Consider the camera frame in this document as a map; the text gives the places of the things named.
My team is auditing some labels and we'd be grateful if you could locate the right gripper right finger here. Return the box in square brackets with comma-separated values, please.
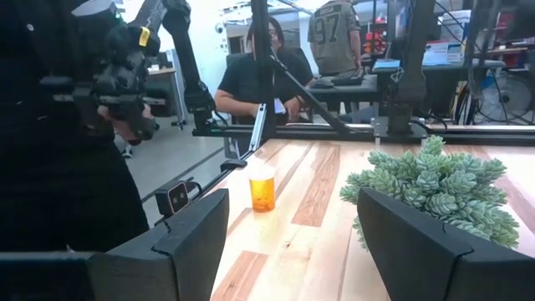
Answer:
[357, 186, 535, 301]

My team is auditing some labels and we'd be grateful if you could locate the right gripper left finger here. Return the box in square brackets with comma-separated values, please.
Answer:
[89, 187, 230, 301]

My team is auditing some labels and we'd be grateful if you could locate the amber pill bottle white cap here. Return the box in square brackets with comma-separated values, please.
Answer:
[247, 164, 278, 213]

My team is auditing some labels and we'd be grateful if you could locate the artificial succulent in patterned pot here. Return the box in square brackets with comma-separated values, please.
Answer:
[338, 134, 521, 252]

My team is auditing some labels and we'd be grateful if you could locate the person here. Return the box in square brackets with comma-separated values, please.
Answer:
[307, 0, 363, 77]
[213, 15, 315, 126]
[0, 0, 156, 254]

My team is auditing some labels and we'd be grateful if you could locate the person's hand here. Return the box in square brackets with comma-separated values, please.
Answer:
[97, 103, 156, 146]

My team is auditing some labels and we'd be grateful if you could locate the background desk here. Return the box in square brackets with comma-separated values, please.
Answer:
[144, 66, 187, 129]

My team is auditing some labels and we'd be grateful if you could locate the white floor fan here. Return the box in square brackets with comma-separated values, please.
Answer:
[475, 71, 535, 125]

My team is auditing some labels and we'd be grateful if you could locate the dark grey office desk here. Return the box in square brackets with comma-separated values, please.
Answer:
[308, 58, 507, 108]

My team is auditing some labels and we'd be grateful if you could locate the black keyboard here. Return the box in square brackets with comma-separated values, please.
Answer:
[331, 68, 365, 87]

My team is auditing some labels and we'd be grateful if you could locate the blue and white box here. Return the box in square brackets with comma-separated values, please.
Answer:
[420, 39, 465, 67]

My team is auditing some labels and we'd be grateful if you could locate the small table-level camera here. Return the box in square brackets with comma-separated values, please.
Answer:
[155, 179, 192, 219]

